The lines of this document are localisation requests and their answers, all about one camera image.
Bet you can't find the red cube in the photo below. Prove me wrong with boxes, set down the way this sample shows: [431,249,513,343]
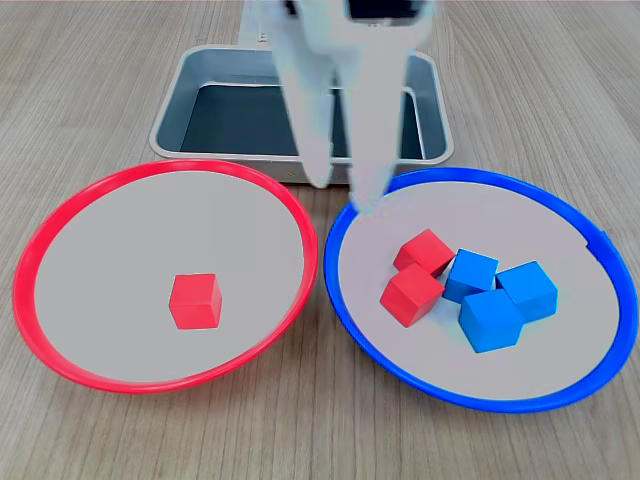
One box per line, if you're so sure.
[393,228,457,279]
[379,263,447,329]
[168,273,223,330]

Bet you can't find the black tray mat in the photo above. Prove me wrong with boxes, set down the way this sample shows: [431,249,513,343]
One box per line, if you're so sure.
[179,83,426,161]

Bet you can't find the steel tray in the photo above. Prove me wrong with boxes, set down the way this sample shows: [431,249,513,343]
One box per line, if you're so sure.
[149,44,455,184]

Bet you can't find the blue cube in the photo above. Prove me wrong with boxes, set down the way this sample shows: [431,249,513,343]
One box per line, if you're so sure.
[495,260,559,324]
[458,289,525,354]
[443,248,500,305]

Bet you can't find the red-rimmed white plate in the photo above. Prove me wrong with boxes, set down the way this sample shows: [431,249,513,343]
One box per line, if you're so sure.
[13,158,320,396]

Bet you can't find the blue-rimmed white plate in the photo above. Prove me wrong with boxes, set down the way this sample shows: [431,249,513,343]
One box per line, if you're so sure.
[323,167,640,415]

